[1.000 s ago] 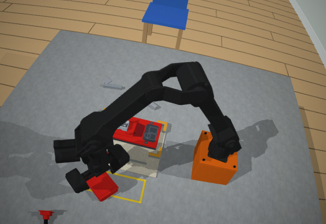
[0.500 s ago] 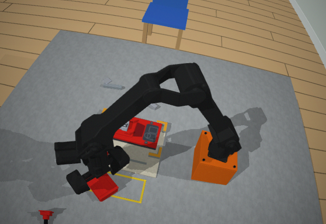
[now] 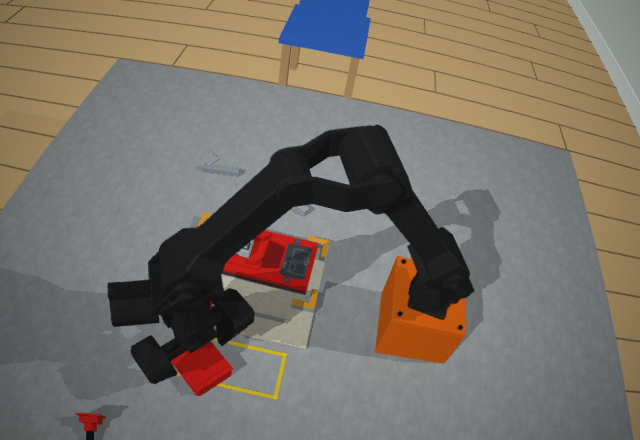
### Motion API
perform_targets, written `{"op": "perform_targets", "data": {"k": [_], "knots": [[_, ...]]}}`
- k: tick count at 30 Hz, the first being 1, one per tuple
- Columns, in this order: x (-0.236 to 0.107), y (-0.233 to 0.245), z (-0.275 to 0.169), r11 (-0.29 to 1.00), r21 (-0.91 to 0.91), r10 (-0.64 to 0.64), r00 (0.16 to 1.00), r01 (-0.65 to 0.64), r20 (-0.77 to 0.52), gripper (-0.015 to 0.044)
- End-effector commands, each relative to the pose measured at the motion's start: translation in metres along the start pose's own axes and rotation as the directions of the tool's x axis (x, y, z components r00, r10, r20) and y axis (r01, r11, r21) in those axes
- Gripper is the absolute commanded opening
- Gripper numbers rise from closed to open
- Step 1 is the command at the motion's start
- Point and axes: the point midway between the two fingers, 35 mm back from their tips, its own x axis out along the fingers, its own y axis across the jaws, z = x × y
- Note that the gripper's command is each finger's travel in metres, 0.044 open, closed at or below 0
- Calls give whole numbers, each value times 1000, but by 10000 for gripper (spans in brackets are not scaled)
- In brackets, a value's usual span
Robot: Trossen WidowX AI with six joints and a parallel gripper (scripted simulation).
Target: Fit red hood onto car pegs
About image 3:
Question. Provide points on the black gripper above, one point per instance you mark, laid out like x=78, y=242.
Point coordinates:
x=231, y=315

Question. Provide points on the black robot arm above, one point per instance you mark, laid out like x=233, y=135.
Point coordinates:
x=185, y=274

